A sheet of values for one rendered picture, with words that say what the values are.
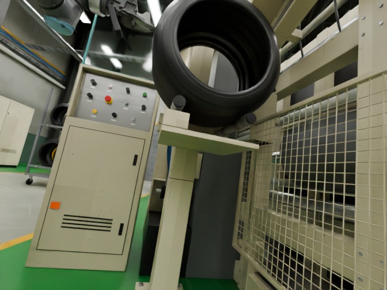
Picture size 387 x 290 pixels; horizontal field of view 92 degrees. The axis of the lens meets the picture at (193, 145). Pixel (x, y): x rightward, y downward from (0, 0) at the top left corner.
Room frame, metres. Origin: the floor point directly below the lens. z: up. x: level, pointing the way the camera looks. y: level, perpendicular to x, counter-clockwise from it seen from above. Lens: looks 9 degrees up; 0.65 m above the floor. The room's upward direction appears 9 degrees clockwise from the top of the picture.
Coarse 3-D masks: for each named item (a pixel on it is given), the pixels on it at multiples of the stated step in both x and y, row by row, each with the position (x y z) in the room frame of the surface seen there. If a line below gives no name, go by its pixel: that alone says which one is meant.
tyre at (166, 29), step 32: (192, 0) 0.61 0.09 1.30; (224, 0) 0.64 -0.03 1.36; (160, 32) 0.61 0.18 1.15; (192, 32) 0.87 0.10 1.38; (224, 32) 0.88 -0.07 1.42; (256, 32) 0.78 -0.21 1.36; (160, 64) 0.63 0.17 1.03; (256, 64) 0.89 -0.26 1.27; (160, 96) 0.82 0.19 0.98; (192, 96) 0.65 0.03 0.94; (224, 96) 0.65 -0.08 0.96; (256, 96) 0.68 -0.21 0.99
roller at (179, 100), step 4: (176, 96) 0.62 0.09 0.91; (180, 96) 0.62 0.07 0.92; (176, 100) 0.62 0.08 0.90; (180, 100) 0.62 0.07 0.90; (184, 100) 0.62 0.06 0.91; (172, 104) 0.64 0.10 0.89; (176, 104) 0.62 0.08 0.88; (180, 104) 0.62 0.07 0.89; (184, 104) 0.63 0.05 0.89; (172, 108) 0.67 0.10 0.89; (176, 108) 0.64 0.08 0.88; (180, 108) 0.64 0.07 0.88
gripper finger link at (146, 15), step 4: (148, 12) 0.68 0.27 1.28; (140, 16) 0.67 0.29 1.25; (144, 16) 0.67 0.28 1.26; (148, 16) 0.68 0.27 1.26; (136, 20) 0.67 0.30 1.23; (144, 20) 0.66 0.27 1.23; (148, 20) 0.68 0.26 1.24; (140, 24) 0.68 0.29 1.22; (144, 24) 0.68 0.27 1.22; (148, 24) 0.68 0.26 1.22; (152, 24) 0.68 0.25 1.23; (152, 28) 0.69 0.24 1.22
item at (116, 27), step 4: (108, 8) 0.64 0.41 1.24; (112, 8) 0.64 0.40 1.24; (112, 12) 0.64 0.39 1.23; (112, 16) 0.64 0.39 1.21; (116, 16) 0.65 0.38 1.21; (112, 20) 0.64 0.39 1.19; (116, 20) 0.65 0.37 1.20; (112, 24) 0.65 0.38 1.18; (116, 24) 0.65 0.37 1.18; (112, 28) 0.66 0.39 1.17; (116, 28) 0.65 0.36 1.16; (120, 28) 0.66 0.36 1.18; (116, 32) 0.66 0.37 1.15; (120, 32) 0.66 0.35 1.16; (116, 36) 0.68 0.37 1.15; (120, 36) 0.68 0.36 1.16
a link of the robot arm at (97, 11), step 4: (92, 0) 0.62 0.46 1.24; (96, 0) 0.62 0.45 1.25; (100, 0) 0.62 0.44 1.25; (92, 4) 0.63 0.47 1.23; (96, 4) 0.63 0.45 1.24; (100, 4) 0.63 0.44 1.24; (92, 8) 0.64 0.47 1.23; (96, 8) 0.64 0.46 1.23; (100, 8) 0.64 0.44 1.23; (92, 12) 0.67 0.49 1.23; (96, 12) 0.66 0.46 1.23; (100, 12) 0.65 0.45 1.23; (104, 16) 0.70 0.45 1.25
